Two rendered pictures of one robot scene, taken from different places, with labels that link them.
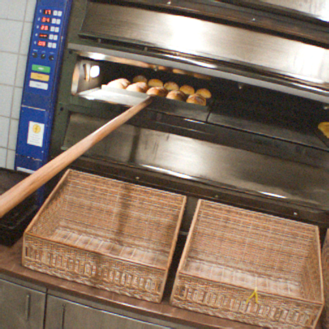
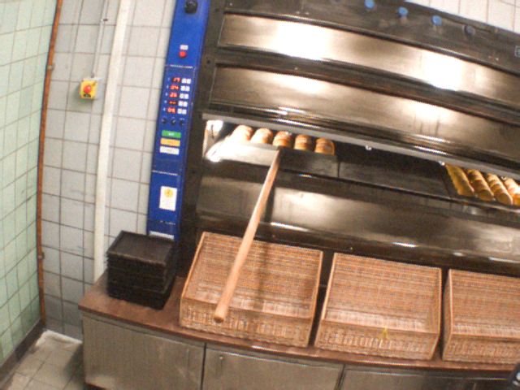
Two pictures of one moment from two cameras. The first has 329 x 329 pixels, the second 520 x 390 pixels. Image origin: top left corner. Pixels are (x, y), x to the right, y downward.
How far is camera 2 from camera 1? 1.21 m
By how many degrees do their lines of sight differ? 2
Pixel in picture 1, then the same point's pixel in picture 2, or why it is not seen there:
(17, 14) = (144, 81)
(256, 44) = (379, 106)
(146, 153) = (282, 212)
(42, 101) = (173, 166)
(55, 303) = (213, 355)
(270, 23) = (391, 87)
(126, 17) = (255, 81)
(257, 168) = (387, 219)
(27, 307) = (188, 359)
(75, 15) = (203, 80)
